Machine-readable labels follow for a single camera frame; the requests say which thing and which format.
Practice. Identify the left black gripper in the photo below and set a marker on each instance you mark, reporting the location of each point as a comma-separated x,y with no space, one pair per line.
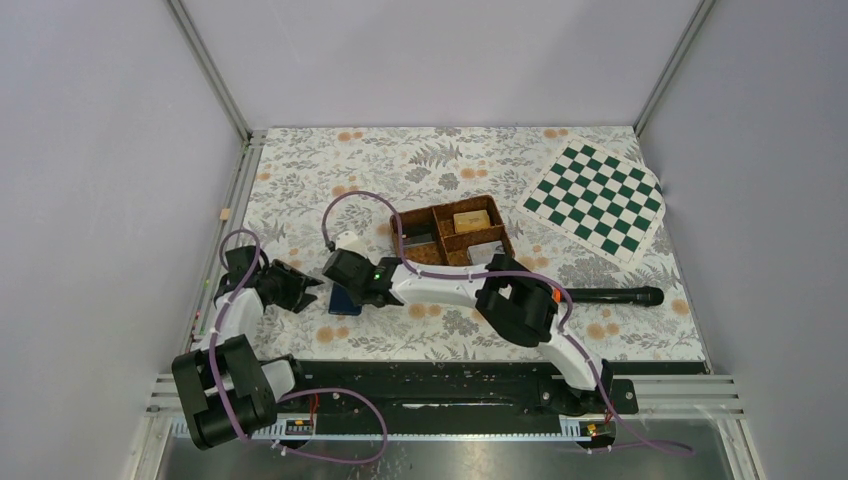
297,298

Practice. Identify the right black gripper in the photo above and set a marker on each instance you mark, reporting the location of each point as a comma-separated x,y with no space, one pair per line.
357,299

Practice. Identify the blue leather card holder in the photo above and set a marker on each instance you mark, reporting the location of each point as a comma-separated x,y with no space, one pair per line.
341,304

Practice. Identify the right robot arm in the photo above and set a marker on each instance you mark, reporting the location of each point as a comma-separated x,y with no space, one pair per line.
524,308

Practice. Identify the grey card stack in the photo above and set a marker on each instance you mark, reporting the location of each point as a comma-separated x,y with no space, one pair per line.
485,252

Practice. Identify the tan card box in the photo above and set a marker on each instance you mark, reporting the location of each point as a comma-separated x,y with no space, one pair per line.
471,221

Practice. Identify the woven wicker divided basket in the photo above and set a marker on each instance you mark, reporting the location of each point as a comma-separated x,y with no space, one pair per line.
450,248

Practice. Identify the floral table mat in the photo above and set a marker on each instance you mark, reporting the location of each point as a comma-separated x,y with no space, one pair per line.
338,179

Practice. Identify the green white chessboard mat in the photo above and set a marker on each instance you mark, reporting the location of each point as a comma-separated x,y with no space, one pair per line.
605,203

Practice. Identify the black marker orange cap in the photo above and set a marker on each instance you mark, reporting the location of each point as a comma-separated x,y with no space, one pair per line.
646,296

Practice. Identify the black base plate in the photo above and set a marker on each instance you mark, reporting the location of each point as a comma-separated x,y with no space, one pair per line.
362,398

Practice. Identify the aluminium frame rail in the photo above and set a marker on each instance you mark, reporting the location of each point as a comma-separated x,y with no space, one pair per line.
218,278

